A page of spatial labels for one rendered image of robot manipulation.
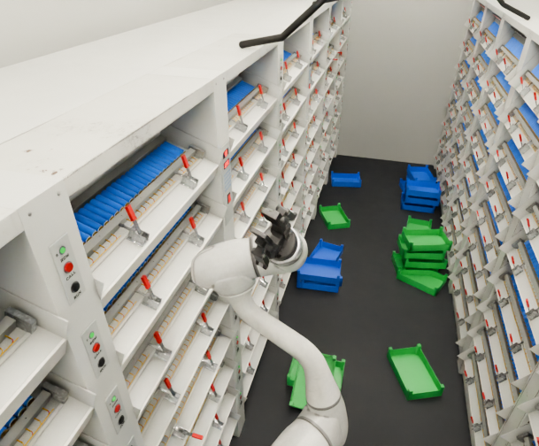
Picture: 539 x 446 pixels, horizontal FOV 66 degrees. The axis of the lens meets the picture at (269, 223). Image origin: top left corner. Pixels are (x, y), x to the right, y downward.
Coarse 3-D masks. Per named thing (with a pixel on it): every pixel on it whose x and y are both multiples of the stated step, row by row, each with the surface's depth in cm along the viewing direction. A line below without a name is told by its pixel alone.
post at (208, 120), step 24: (168, 72) 118; (192, 72) 118; (216, 72) 118; (216, 96) 116; (192, 120) 120; (216, 120) 118; (216, 144) 122; (216, 192) 132; (216, 240) 142; (240, 336) 181; (240, 360) 188; (240, 384) 194; (240, 408) 202; (240, 432) 210
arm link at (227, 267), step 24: (240, 240) 101; (192, 264) 101; (216, 264) 98; (240, 264) 97; (216, 288) 100; (240, 288) 100; (240, 312) 105; (264, 312) 108; (288, 336) 109; (312, 360) 110; (312, 384) 113; (336, 384) 117
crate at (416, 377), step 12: (408, 348) 249; (420, 348) 248; (396, 360) 248; (408, 360) 248; (420, 360) 248; (396, 372) 238; (408, 372) 241; (420, 372) 241; (432, 372) 236; (408, 384) 234; (420, 384) 234; (432, 384) 234; (408, 396) 224; (420, 396) 226; (432, 396) 228
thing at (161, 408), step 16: (208, 304) 154; (224, 304) 157; (208, 320) 149; (192, 336) 140; (208, 336) 144; (192, 352) 137; (176, 368) 131; (192, 368) 133; (160, 384) 125; (176, 384) 127; (160, 400) 121; (176, 400) 122; (144, 416) 117; (160, 416) 119; (144, 432) 114; (160, 432) 116
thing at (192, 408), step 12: (216, 336) 167; (228, 336) 168; (216, 348) 163; (216, 360) 159; (204, 372) 154; (216, 372) 155; (192, 384) 148; (204, 384) 150; (192, 396) 145; (204, 396) 147; (180, 408) 141; (192, 408) 142; (180, 420) 138; (192, 420) 139; (168, 432) 134; (168, 444) 131; (180, 444) 132
